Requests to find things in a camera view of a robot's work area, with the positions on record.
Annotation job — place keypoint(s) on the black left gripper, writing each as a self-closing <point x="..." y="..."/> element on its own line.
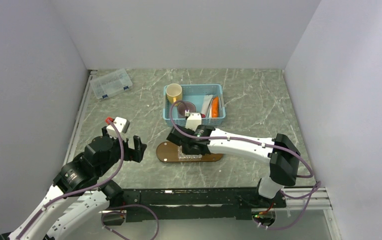
<point x="135" y="154"/>

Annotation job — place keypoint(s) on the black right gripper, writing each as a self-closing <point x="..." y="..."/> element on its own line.
<point x="185" y="151"/>

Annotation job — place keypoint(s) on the brown oval wooden tray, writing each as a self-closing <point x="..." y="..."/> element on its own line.
<point x="167" y="152"/>

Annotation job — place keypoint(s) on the purple mug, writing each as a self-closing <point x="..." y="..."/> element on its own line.
<point x="186" y="109"/>

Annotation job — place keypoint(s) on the light blue plastic basket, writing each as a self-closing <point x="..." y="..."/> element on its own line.
<point x="193" y="93"/>

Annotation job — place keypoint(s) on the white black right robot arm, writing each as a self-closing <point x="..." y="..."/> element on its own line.
<point x="279" y="153"/>

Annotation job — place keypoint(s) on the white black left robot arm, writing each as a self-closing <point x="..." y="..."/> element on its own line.
<point x="76" y="193"/>

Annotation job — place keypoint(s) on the white toothbrush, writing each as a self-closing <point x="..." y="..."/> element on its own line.
<point x="221" y="107"/>

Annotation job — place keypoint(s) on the orange toothpaste tube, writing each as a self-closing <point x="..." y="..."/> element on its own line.
<point x="214" y="110"/>

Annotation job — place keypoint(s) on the yellow mug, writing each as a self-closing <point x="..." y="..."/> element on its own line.
<point x="174" y="92"/>

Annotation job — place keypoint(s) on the clear plastic compartment box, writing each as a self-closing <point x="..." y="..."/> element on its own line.
<point x="111" y="84"/>

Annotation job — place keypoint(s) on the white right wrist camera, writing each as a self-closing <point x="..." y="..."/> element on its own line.
<point x="193" y="120"/>

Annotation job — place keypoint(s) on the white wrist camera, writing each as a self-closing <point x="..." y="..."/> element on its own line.
<point x="117" y="124"/>
<point x="193" y="120"/>

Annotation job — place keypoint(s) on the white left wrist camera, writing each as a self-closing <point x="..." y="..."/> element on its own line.
<point x="117" y="124"/>

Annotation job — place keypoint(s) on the aluminium rail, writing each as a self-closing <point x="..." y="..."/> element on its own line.
<point x="79" y="119"/>

